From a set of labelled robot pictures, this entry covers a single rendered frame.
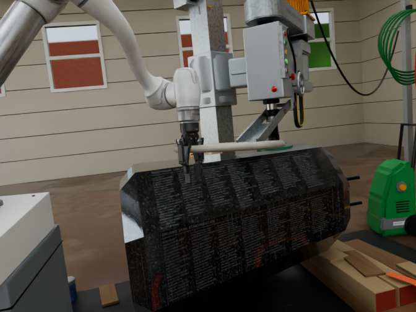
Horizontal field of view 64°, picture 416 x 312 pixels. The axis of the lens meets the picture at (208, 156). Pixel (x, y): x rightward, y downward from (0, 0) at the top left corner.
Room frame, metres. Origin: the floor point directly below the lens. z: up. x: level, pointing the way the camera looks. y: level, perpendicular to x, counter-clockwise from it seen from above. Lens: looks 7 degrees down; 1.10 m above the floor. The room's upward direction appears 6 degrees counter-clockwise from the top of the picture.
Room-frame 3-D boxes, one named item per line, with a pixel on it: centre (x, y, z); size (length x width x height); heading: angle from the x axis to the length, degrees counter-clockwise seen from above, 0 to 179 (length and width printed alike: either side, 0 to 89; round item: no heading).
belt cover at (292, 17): (2.36, -0.59, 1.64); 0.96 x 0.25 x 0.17; 151
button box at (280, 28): (1.94, -0.48, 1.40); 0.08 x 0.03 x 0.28; 151
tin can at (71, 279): (2.04, 0.97, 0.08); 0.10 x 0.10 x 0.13
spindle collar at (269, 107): (2.07, -0.42, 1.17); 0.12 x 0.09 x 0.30; 151
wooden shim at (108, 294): (2.03, 0.72, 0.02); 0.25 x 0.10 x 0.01; 21
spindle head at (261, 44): (2.13, -0.45, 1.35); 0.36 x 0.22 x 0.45; 151
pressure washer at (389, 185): (2.66, -1.47, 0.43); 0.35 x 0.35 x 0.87; 0
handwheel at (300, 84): (2.10, -0.58, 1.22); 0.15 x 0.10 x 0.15; 151
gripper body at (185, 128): (1.33, 0.06, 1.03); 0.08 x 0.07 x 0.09; 136
